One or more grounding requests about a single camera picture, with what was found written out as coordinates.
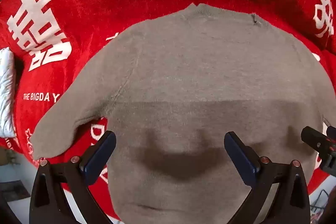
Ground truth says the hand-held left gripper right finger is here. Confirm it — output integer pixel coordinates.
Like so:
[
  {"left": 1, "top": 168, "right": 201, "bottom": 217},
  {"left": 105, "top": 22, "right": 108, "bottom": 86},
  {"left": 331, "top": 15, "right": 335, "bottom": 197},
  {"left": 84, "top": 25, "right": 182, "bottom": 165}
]
[{"left": 224, "top": 131, "right": 311, "bottom": 224}]

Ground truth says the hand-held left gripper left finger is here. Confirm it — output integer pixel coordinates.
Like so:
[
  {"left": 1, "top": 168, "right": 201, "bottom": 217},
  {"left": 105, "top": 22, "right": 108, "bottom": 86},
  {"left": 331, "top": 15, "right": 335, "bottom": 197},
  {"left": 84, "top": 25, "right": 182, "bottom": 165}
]
[{"left": 29, "top": 130, "right": 117, "bottom": 224}]

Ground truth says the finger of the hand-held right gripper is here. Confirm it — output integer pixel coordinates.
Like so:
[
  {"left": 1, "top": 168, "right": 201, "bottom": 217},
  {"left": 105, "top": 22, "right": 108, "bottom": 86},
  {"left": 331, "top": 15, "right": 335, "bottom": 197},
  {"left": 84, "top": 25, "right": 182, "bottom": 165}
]
[
  {"left": 323, "top": 119, "right": 336, "bottom": 136},
  {"left": 301, "top": 126, "right": 336, "bottom": 155}
]

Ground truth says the grey knit sweater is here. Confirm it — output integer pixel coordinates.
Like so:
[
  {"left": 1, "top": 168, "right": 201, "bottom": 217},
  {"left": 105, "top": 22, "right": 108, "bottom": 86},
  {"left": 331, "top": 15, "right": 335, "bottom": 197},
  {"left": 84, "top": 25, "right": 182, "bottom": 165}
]
[{"left": 29, "top": 3, "right": 332, "bottom": 224}]

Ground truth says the white crumpled cloth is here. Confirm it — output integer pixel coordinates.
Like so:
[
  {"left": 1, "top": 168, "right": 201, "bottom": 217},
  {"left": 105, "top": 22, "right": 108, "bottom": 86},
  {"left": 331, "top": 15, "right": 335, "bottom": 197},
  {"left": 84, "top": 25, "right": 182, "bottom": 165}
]
[{"left": 0, "top": 47, "right": 16, "bottom": 138}]

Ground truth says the black wire rack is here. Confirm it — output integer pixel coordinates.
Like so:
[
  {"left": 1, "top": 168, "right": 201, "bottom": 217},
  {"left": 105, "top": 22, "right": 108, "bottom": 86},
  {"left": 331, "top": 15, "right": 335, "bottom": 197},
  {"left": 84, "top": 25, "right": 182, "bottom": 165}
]
[{"left": 310, "top": 189, "right": 329, "bottom": 215}]

